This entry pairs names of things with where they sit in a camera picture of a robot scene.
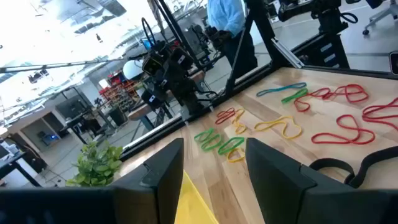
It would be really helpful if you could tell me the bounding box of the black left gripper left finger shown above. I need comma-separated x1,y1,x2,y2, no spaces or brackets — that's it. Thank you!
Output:
0,138,185,224

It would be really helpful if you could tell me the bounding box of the red parts bin rack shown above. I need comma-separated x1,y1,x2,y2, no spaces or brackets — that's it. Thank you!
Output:
98,72,141,110

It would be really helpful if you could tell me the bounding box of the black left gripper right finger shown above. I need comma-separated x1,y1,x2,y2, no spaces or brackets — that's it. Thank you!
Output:
244,138,398,224

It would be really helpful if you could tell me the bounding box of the red rubber band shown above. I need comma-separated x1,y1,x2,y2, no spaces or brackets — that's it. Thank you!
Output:
361,97,398,132
293,87,332,113
214,106,237,126
310,113,376,146
323,83,370,105

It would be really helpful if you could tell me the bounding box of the black robot workstation stand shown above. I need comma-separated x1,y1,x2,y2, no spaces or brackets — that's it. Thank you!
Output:
277,0,359,70

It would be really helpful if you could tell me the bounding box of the green rubber band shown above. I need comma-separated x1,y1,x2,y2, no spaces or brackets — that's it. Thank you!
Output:
193,128,215,144
216,136,246,156
280,88,309,105
200,133,223,153

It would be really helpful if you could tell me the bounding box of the yellow translucent plastic bin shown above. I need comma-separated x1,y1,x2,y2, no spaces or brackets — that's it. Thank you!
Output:
174,170,220,224

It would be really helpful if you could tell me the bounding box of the blue rubber band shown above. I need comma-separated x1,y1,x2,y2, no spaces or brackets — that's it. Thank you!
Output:
256,82,308,98

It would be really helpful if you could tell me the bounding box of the green plant in white pot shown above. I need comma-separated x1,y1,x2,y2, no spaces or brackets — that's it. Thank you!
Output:
65,139,124,188

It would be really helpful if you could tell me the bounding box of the white office chair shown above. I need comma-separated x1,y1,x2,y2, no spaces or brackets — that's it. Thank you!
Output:
362,0,398,35

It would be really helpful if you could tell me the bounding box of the yellow rubber band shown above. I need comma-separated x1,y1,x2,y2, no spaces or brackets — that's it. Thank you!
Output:
231,108,248,136
253,114,303,141
225,147,246,164

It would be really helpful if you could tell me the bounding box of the person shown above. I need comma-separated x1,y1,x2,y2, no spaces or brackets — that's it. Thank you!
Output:
206,0,259,79

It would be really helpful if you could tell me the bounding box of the white round dome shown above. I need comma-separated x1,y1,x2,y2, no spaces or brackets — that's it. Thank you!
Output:
123,59,144,80

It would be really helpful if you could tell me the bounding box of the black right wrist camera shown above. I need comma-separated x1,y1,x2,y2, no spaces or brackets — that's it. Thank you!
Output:
142,55,164,76

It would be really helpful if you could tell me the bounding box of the wide black rubber band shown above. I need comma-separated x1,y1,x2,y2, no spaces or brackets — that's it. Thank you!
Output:
308,145,398,190

